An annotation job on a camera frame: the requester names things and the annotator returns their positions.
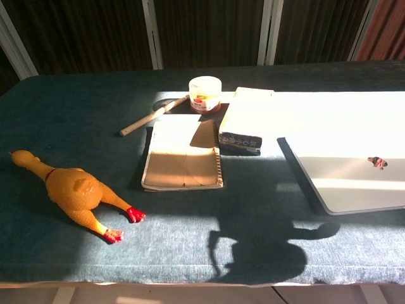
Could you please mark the silver laptop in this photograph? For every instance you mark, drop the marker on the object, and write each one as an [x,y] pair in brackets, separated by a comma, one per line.
[357,187]

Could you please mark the brown spiral notebook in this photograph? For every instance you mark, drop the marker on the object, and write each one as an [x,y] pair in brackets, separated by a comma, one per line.
[180,168]

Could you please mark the white and blue box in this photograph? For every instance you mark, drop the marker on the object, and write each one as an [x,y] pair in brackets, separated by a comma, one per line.
[246,117]

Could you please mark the clear jar with white lid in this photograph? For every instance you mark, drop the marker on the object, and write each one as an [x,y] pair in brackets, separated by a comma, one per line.
[205,95]

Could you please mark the wooden stick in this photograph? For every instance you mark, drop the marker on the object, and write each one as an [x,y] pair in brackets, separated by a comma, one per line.
[148,117]

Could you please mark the dark teal table cloth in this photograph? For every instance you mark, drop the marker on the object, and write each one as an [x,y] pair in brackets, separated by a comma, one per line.
[158,240]

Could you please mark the dark brown curtain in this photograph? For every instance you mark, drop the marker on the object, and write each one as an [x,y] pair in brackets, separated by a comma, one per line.
[205,31]

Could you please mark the yellow rubber chicken toy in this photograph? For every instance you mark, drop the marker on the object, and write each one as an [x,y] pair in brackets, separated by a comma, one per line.
[72,190]

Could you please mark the white table leg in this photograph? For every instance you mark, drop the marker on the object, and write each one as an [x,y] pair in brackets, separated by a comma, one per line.
[63,296]
[373,296]

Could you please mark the reddish brown curtain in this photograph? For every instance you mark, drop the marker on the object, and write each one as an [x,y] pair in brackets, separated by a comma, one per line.
[386,31]

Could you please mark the white frame post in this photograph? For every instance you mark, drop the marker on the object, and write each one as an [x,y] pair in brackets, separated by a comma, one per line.
[16,44]
[152,35]
[364,28]
[269,28]

